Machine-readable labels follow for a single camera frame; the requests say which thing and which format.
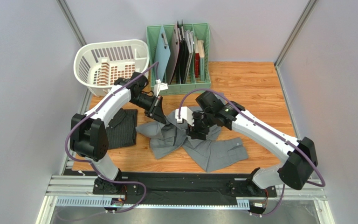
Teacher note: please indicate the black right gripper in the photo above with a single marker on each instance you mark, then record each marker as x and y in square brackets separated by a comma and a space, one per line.
[198, 128]

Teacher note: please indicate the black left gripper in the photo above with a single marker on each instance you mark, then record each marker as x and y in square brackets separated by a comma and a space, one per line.
[155, 110]

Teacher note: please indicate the grey long sleeve shirt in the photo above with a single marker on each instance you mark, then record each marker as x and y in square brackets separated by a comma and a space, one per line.
[210, 154]

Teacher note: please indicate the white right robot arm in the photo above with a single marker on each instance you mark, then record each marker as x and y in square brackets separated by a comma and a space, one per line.
[298, 158]

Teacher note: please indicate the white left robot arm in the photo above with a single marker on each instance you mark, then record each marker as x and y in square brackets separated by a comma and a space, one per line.
[88, 135]

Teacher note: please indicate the dark striped folded shirt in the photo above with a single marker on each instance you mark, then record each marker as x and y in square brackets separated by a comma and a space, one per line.
[121, 130]

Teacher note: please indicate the black folder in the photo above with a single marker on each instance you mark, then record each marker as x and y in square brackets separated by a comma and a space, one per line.
[182, 52]

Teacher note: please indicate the pink grey clipboard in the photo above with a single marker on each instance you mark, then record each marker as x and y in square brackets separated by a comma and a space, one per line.
[174, 49]

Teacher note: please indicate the light blue clipboard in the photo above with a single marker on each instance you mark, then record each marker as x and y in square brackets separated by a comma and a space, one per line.
[162, 55]

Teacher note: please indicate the green file organizer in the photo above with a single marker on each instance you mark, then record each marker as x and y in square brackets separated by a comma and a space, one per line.
[189, 82]

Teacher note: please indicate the red book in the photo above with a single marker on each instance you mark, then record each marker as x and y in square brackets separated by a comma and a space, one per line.
[196, 57]

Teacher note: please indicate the white plastic laundry basket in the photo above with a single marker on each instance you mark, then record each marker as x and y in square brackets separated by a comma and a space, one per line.
[98, 65]

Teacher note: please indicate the teal book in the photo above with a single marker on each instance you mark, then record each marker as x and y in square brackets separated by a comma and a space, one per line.
[201, 60]

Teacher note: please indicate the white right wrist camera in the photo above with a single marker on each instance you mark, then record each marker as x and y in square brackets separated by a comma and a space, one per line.
[184, 114]

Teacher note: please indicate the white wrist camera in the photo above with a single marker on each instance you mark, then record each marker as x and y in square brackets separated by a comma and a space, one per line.
[184, 114]
[159, 86]

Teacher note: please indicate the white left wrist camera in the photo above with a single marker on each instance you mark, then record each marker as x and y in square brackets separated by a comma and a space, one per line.
[159, 86]

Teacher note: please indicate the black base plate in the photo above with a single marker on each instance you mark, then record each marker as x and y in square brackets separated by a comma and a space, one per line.
[192, 188]

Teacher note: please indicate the white slotted cable duct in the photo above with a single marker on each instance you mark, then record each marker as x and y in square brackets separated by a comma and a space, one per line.
[106, 202]

